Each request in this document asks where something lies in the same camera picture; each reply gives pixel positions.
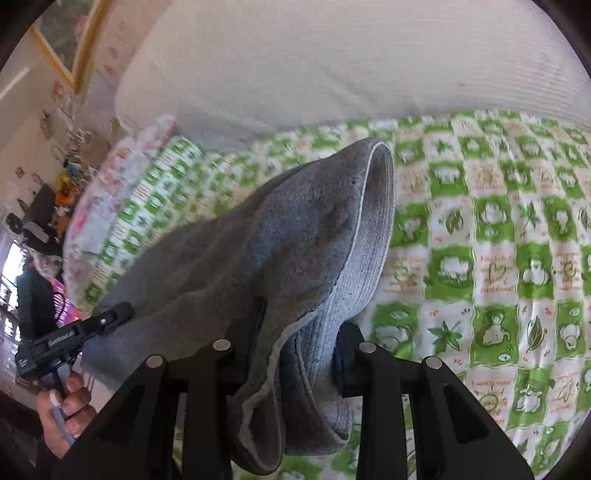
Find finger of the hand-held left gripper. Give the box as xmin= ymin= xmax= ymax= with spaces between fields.
xmin=88 ymin=302 xmax=136 ymax=337

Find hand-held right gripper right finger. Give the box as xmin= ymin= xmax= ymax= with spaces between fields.
xmin=330 ymin=322 xmax=534 ymax=480

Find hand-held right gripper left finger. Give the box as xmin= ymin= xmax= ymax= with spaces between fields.
xmin=51 ymin=340 xmax=252 ymax=480

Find grey pants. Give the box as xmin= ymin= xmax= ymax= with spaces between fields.
xmin=81 ymin=137 xmax=398 ymax=476

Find person's left hand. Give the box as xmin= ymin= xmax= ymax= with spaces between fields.
xmin=36 ymin=371 xmax=98 ymax=460

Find pink object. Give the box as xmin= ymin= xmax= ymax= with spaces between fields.
xmin=52 ymin=277 xmax=83 ymax=324

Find dark cloth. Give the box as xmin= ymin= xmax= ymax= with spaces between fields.
xmin=17 ymin=265 xmax=58 ymax=344

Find orange object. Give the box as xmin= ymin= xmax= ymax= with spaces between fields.
xmin=55 ymin=172 xmax=90 ymax=208

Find green checked bedsheet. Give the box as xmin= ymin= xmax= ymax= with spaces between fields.
xmin=83 ymin=108 xmax=591 ymax=480

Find gold framed picture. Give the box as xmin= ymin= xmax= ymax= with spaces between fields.
xmin=30 ymin=0 xmax=114 ymax=93

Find white striped pillow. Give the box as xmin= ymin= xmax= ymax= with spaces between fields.
xmin=115 ymin=0 xmax=591 ymax=153

